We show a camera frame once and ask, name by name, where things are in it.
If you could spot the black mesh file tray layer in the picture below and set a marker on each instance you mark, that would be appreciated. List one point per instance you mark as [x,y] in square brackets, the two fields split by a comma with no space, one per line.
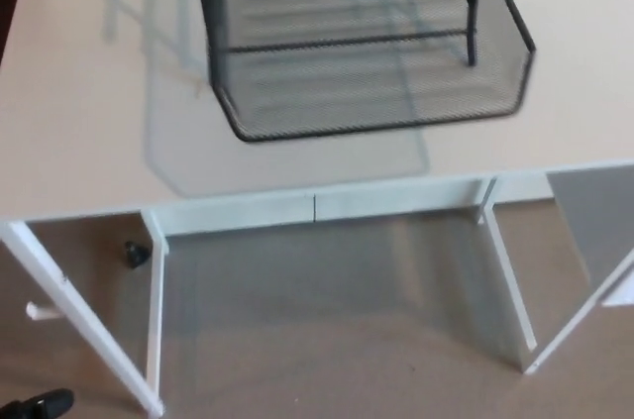
[347,97]

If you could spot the white hanging box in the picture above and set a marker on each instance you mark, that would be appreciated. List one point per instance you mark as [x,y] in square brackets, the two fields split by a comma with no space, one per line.
[619,296]

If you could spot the white peg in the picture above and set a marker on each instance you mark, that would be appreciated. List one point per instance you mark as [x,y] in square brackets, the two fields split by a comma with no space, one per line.
[39,311]

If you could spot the black metal file tray frame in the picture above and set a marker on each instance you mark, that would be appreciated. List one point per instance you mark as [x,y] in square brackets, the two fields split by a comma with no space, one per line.
[347,40]

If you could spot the small black caster wheel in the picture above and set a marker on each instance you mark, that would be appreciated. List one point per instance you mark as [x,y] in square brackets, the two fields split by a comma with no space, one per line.
[135,254]

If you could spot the white table leg frame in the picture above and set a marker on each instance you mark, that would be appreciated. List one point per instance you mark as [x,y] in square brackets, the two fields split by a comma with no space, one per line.
[84,320]
[510,280]

